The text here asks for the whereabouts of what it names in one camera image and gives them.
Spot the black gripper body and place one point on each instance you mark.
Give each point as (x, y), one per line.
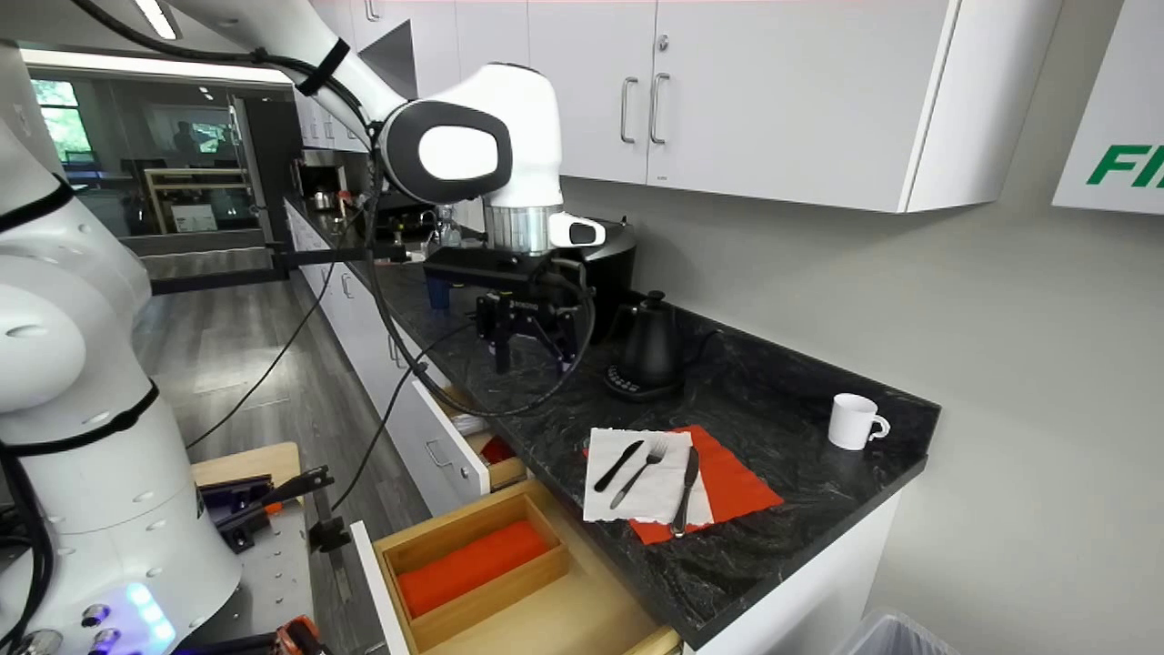
(532, 313)

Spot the black plastic utensil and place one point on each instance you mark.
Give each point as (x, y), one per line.
(618, 468)

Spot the silver metal fork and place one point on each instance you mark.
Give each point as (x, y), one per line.
(638, 479)

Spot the silver metal knife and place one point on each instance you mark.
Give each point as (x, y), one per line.
(684, 486)

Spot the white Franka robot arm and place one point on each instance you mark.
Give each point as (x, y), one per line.
(96, 364)

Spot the small wooden drawer white front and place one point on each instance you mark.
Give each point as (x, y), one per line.
(450, 457)

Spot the orange drawer tray liner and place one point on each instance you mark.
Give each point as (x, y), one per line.
(474, 569)

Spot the large wooden drawer white front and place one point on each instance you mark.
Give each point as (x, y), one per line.
(584, 605)

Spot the black electric kettle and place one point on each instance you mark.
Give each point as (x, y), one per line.
(646, 350)

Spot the blue cup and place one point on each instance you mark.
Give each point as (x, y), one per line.
(436, 293)

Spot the black coffee machine silver lid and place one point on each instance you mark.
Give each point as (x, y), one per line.
(611, 259)

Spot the white paper napkin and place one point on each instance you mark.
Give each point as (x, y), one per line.
(661, 486)

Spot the light wooden board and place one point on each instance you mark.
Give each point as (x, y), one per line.
(250, 461)

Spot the black clamp tool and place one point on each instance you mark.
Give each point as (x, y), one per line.
(258, 495)

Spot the white ceramic mug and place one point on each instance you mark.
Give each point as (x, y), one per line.
(852, 422)

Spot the trash bin with white bag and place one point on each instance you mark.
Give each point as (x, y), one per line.
(896, 638)

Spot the white sign green letters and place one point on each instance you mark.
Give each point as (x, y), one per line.
(1120, 110)

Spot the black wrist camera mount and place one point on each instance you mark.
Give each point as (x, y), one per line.
(495, 265)

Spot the white upper wall cabinet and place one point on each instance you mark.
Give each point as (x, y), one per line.
(786, 97)

